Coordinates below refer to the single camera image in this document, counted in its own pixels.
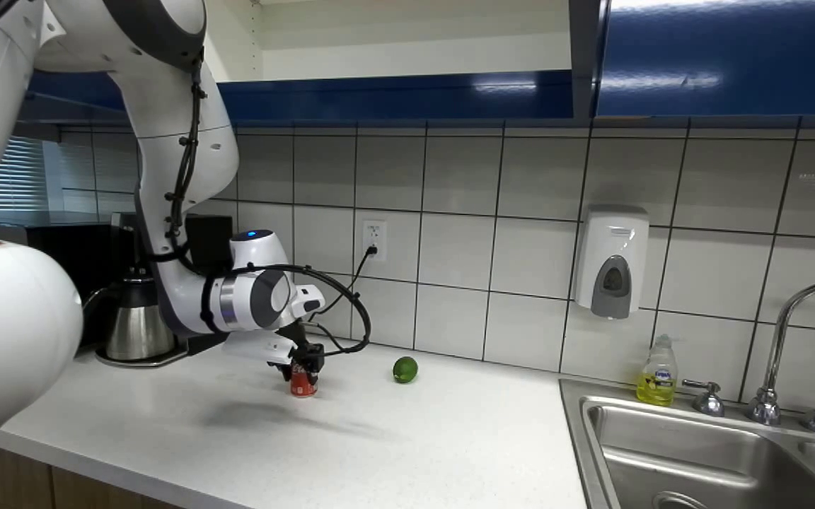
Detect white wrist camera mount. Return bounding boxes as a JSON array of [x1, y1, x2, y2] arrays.
[[222, 331, 296, 369]]

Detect white soap dispenser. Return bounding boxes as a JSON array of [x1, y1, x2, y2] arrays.
[[573, 206, 650, 319]]

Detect black power cord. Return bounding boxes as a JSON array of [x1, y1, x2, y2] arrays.
[[317, 244, 381, 324]]

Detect yellow dish soap bottle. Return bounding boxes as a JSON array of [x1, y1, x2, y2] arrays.
[[633, 336, 675, 408]]

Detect stainless steel sink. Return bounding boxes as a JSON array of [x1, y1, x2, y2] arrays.
[[561, 382, 815, 509]]

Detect stainless coffee maker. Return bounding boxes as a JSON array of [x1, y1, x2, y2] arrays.
[[24, 212, 237, 372]]

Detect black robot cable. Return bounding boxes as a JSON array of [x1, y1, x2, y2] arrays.
[[146, 55, 374, 359]]

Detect white wall outlet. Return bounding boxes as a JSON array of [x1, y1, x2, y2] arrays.
[[358, 219, 387, 261]]

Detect green lime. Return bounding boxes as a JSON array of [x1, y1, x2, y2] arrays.
[[394, 356, 418, 386]]

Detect red soda can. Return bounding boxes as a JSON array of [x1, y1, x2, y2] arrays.
[[289, 369, 317, 399]]

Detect steel coffee carafe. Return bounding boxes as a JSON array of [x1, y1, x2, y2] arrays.
[[85, 274, 180, 366]]

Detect chrome faucet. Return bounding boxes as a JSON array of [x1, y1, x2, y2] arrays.
[[682, 274, 815, 435]]

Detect blue upper cabinet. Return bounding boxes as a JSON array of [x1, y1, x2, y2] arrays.
[[34, 0, 587, 130]]

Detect blue cabinet door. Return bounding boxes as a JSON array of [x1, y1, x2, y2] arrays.
[[569, 0, 815, 119]]

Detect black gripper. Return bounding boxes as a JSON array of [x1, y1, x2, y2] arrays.
[[282, 324, 326, 382]]

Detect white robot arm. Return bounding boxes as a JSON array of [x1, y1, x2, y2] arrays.
[[0, 0, 323, 428]]

